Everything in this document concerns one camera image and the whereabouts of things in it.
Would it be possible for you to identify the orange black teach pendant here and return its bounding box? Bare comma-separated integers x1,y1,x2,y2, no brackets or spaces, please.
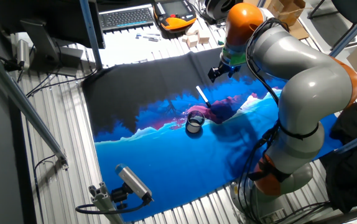
152,0,197,32

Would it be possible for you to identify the brown cardboard box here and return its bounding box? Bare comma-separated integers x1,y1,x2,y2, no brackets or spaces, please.
264,0,307,27

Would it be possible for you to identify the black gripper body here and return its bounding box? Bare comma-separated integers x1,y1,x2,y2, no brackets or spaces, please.
212,61,241,78

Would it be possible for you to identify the aluminium frame post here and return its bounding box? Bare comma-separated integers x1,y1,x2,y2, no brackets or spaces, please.
78,0,104,71

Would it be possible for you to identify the black camera cable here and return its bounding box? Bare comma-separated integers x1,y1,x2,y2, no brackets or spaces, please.
75,195,150,215

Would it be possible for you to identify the black filament spool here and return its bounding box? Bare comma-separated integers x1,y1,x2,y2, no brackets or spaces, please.
203,0,238,25

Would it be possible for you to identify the black mesh pen holder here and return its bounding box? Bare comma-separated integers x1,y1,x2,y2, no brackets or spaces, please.
185,110,206,134

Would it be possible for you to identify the black fabric bundle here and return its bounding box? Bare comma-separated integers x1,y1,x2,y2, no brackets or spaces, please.
320,102,357,214

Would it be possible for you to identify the pale wooden block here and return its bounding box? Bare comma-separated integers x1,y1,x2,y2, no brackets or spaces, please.
185,22,200,36

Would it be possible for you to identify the black plug with cable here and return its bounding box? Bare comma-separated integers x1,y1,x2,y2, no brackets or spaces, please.
0,46,24,72

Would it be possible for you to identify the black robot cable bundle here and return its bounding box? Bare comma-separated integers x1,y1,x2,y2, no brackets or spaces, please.
236,17,333,224

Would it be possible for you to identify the long aluminium frame bar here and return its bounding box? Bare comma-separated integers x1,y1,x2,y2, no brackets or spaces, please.
0,43,70,170

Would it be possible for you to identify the thin black table cable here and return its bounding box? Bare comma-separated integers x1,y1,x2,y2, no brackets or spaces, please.
25,67,99,98

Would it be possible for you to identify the thin black cable loop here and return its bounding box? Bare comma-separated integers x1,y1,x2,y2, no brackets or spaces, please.
25,121,57,224

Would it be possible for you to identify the black computer monitor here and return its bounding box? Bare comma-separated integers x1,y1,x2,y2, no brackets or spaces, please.
0,0,106,50

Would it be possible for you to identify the aluminium frame bar with foot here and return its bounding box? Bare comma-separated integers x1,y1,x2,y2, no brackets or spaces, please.
329,2,357,58

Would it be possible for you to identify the dark office chair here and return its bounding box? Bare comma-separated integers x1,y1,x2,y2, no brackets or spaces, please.
307,0,357,50

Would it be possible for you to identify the landscape print cloth mat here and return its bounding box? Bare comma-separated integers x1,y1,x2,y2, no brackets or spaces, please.
81,46,344,222

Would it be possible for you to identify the short aluminium profile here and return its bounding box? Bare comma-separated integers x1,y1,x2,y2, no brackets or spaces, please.
88,182,125,224

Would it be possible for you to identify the silver camera with blue end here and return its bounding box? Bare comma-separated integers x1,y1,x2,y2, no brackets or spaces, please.
114,164,154,203

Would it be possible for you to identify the black camera ball mount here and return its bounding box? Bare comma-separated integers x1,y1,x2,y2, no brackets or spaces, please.
110,182,133,210

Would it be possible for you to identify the black computer keyboard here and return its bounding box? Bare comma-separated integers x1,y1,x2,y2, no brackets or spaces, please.
98,3,155,32

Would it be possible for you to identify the grey monitor stand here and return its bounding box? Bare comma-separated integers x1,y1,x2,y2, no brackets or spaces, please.
19,19,85,78

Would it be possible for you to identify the white pen with black cap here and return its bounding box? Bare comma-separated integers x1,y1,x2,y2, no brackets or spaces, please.
195,85,212,109

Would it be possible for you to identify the grey metal bar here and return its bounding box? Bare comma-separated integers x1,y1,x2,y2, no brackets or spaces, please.
305,204,357,224

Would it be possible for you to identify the silver cylindrical camera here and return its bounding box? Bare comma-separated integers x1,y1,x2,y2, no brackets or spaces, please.
16,39,30,70

